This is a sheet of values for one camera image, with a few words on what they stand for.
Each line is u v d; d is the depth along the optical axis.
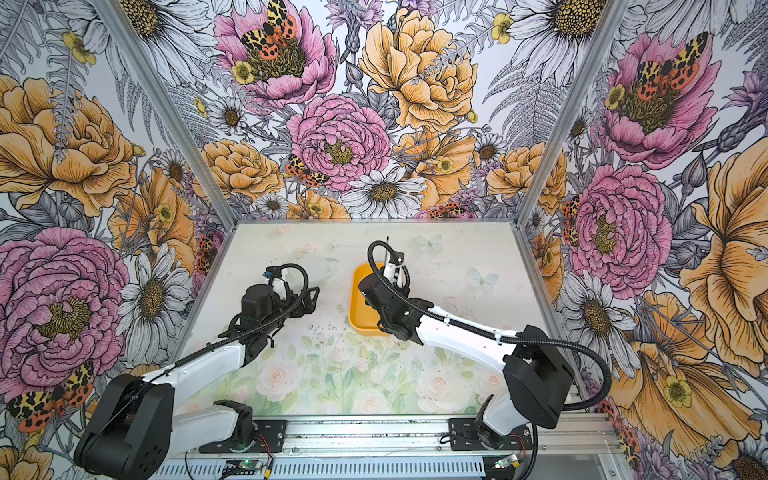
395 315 0.61
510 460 0.71
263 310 0.68
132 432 0.41
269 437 0.74
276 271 0.78
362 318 0.91
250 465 0.70
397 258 0.69
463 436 0.73
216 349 0.57
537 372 0.43
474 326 0.50
